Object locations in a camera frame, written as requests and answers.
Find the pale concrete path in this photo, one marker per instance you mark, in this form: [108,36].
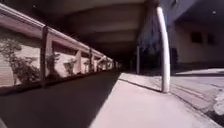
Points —
[133,106]

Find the dark canopy roof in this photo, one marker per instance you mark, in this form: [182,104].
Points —
[100,26]

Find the brick wall with posts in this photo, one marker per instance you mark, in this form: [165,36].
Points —
[26,63]

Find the grey building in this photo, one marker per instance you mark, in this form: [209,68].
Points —
[196,40]

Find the grey paved road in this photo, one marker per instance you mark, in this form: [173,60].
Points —
[200,83]

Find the thin pale pole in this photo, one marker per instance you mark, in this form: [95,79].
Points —
[137,60]

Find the thick white pole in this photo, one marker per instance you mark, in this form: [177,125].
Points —
[165,50]

